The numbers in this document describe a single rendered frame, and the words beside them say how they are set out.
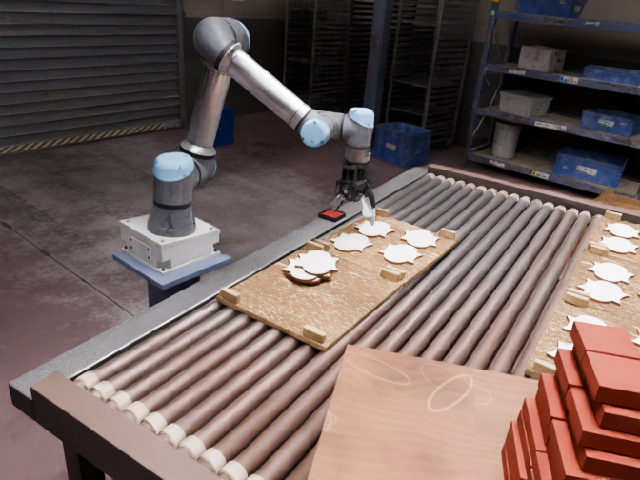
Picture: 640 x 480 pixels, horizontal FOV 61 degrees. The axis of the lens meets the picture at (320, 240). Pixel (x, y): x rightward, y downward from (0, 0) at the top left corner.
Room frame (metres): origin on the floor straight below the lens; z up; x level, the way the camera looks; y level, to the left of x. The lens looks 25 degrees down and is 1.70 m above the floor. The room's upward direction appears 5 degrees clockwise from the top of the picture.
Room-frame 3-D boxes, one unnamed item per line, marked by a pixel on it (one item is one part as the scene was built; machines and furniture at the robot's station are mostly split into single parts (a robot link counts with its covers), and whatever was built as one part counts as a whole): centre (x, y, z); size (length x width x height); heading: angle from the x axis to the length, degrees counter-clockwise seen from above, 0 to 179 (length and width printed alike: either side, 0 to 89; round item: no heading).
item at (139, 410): (1.62, -0.14, 0.90); 1.95 x 0.05 x 0.05; 149
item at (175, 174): (1.57, 0.46, 1.13); 0.13 x 0.12 x 0.14; 169
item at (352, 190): (1.60, -0.09, 1.17); 0.09 x 0.08 x 0.12; 147
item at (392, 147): (5.91, -0.81, 0.19); 0.50 x 0.41 x 0.37; 45
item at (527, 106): (5.89, -2.03, 0.74); 0.44 x 0.36 x 0.20; 38
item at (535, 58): (5.89, -2.10, 1.20); 0.36 x 0.28 x 0.22; 39
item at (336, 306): (1.31, 0.00, 0.93); 0.41 x 0.35 x 0.02; 148
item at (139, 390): (1.65, -0.10, 0.90); 1.95 x 0.05 x 0.05; 149
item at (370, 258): (1.66, -0.22, 0.93); 0.41 x 0.35 x 0.02; 147
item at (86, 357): (1.73, 0.05, 0.89); 2.08 x 0.08 x 0.06; 149
